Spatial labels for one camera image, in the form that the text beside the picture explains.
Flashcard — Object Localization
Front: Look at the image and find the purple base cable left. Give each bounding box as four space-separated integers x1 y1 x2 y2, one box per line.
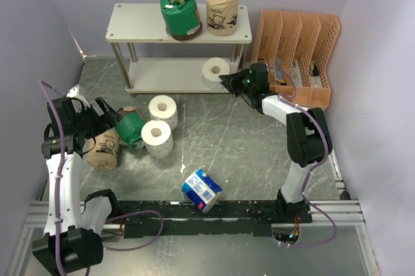
103 210 164 251

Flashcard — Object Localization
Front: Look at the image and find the green paper roll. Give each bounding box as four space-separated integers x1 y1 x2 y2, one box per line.
160 0 202 41

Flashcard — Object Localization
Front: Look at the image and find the blue wrapped paper roll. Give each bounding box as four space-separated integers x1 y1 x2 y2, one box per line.
182 169 223 213

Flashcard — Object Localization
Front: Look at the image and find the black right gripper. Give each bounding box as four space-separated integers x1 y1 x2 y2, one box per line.
220 69 255 97

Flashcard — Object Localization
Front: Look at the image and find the brown wrapped roll left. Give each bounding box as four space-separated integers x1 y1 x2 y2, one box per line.
86 129 120 170

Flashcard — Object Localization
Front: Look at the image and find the white unwrapped loose-end roll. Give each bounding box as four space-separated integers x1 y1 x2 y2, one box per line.
202 57 230 91

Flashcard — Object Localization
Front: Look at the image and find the aluminium frame rail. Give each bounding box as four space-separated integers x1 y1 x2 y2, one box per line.
23 200 366 229

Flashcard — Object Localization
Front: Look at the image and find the grey two-tier shelf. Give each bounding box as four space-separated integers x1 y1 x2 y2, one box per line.
106 3 252 96

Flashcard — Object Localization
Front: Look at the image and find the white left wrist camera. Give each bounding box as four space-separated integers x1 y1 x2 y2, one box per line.
66 84 88 105

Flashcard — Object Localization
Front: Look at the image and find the orange plastic file organizer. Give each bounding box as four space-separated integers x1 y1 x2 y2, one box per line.
250 10 340 110

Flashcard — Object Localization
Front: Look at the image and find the green torn wrapped roll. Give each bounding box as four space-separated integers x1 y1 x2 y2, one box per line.
115 106 146 149

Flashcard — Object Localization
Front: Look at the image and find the white floral roll front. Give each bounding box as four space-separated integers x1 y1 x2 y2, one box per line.
141 120 174 159

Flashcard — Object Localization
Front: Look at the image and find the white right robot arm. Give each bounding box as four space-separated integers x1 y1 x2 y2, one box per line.
219 63 333 223

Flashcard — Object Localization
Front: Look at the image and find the brown cartoon paper roll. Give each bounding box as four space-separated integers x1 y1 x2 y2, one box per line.
206 0 239 36

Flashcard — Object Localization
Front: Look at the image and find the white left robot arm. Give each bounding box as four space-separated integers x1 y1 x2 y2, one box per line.
32 95 121 275

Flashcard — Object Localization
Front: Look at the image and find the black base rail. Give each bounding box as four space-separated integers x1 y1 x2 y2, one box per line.
118 200 312 237

